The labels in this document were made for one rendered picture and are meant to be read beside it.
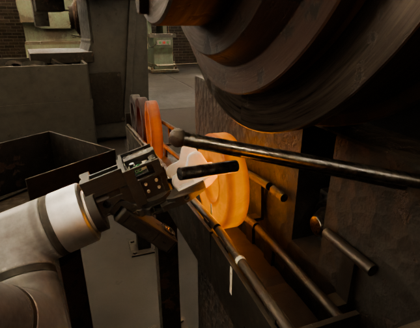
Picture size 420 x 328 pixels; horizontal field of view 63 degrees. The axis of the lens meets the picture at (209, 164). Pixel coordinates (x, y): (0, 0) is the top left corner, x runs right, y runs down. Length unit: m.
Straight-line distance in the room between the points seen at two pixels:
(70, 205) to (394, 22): 0.42
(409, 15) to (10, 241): 0.47
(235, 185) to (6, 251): 0.30
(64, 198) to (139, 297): 1.00
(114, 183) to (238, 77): 0.26
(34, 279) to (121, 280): 1.07
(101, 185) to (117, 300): 1.01
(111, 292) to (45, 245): 1.02
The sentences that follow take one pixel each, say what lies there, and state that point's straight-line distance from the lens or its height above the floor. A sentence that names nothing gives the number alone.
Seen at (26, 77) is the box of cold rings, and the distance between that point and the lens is 2.71.
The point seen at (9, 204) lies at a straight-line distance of 0.93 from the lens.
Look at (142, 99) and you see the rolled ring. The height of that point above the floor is 0.74.
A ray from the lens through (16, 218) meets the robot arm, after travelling 0.52.
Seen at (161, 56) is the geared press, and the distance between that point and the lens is 8.66.
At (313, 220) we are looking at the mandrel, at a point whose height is 0.74.
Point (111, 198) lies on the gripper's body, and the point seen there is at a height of 0.75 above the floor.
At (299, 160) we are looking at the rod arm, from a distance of 0.25.
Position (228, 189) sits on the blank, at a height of 0.76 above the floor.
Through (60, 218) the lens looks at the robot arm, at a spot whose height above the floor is 0.74.
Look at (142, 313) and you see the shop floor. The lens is 1.40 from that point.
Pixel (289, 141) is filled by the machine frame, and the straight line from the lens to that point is 0.46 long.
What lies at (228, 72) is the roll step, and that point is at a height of 0.93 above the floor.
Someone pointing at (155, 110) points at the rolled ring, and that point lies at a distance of 1.03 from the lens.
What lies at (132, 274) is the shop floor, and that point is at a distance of 1.57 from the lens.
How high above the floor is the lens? 0.97
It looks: 21 degrees down
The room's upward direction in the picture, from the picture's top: straight up
